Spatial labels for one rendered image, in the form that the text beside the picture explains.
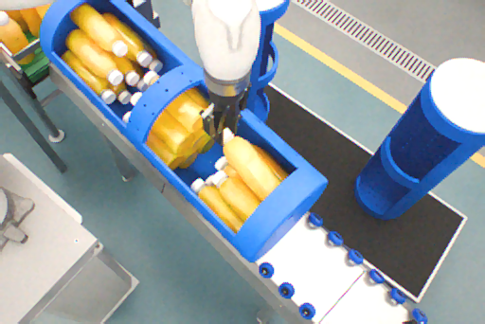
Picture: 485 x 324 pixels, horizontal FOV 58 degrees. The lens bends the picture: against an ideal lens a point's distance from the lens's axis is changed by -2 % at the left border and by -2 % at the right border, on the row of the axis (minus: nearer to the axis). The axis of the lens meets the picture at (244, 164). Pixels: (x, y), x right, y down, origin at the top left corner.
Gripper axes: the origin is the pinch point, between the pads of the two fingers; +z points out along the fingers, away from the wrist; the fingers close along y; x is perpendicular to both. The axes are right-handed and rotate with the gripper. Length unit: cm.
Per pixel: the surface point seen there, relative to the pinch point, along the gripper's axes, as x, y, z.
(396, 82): -1, 146, 125
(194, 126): 9.5, -1.5, 9.5
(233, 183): -8.6, -5.1, 10.0
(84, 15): 56, -1, 6
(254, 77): 32, 49, 59
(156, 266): 16, -28, 125
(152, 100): 19.0, -6.6, 2.6
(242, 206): -14.2, -7.7, 10.1
